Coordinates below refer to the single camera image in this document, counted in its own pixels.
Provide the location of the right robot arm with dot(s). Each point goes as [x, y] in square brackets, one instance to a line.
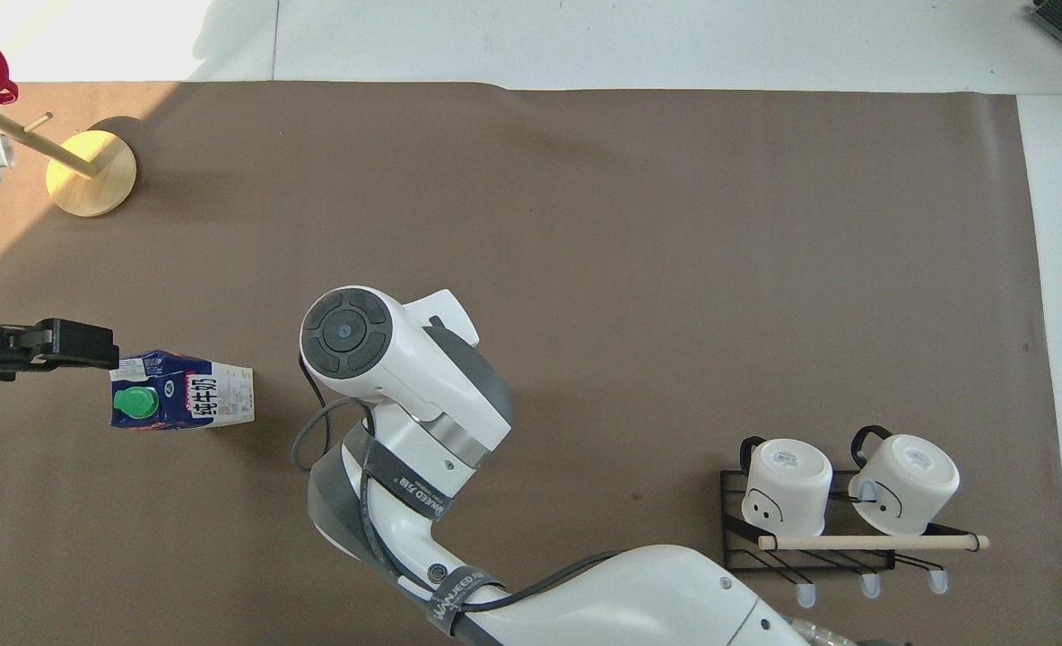
[423, 377]

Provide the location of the blue white milk carton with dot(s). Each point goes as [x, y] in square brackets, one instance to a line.
[199, 395]

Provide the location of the wooden mug tree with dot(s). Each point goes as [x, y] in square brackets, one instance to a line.
[91, 175]

